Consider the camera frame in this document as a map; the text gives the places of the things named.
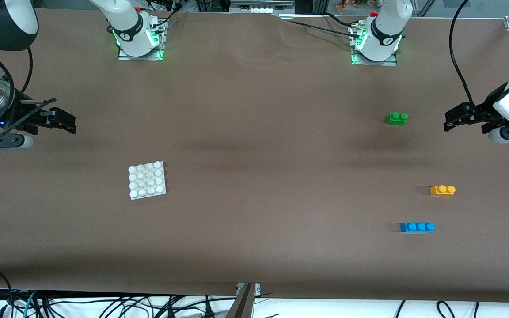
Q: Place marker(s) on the brown table cover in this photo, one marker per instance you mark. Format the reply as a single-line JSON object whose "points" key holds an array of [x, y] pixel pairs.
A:
{"points": [[237, 229]]}

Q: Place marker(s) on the colourful small objects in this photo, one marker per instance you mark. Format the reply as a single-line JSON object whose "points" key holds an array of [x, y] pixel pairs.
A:
{"points": [[352, 4]]}

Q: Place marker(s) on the green two-stud block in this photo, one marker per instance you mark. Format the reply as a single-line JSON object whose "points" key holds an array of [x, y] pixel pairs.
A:
{"points": [[397, 118]]}

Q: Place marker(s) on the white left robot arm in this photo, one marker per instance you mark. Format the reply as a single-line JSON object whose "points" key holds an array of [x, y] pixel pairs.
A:
{"points": [[385, 26]]}

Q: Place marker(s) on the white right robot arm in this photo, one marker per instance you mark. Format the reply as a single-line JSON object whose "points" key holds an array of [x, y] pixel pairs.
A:
{"points": [[126, 26]]}

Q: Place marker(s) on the white studded base plate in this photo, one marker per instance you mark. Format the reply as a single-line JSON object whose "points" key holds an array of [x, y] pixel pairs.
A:
{"points": [[147, 180]]}

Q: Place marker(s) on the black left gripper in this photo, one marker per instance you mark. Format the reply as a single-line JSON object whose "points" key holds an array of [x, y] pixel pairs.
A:
{"points": [[485, 109]]}

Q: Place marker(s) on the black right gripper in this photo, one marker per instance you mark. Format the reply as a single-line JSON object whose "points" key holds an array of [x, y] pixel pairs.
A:
{"points": [[21, 115]]}

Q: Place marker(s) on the yellow two-stud block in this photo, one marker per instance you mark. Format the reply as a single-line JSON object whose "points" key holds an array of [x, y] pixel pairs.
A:
{"points": [[442, 190]]}

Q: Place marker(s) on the blue three-stud block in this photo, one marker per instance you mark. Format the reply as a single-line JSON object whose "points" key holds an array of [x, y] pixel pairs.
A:
{"points": [[417, 227]]}

